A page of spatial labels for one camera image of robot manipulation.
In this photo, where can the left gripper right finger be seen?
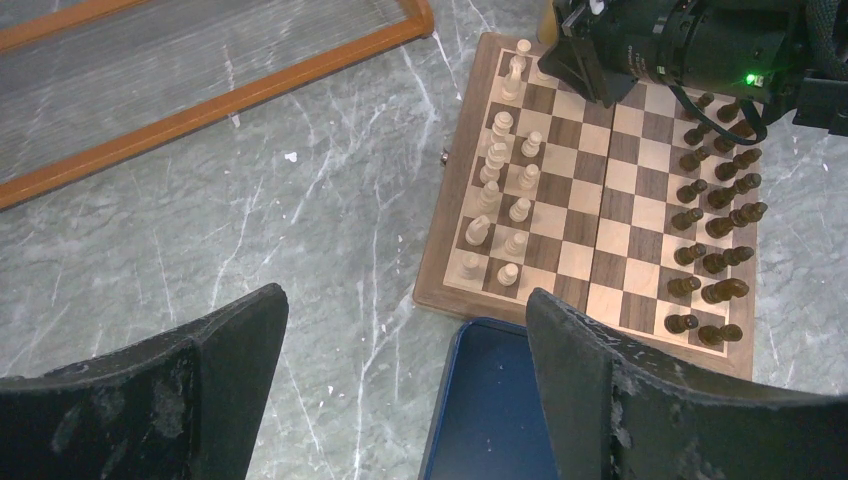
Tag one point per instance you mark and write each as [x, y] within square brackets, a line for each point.
[617, 408]

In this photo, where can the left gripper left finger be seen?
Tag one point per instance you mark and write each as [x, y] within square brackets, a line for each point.
[184, 404]

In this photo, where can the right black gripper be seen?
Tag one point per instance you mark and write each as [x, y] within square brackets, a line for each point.
[742, 49]

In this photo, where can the light wooden pawn piece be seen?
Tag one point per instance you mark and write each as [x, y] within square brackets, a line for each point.
[508, 274]

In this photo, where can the light wooden rook piece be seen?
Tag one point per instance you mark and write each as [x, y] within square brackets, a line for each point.
[469, 265]

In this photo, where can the light wooden knight piece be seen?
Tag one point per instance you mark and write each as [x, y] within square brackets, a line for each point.
[477, 231]

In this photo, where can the light wooden rook corner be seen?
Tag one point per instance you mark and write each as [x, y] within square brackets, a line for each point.
[519, 60]

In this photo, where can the light wooden queen piece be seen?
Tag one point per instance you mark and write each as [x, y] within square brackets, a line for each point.
[489, 198]

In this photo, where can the light wooden king piece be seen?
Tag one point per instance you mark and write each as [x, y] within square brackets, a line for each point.
[494, 161]

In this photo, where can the dark chess pieces group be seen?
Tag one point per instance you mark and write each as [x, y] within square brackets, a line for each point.
[713, 182]

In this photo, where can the wooden chess board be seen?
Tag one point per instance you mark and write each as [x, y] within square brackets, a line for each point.
[598, 236]

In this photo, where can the blue square tray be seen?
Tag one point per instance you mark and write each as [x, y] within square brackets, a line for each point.
[488, 421]

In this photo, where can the wooden shelf rack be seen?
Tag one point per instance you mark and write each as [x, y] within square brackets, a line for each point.
[88, 84]

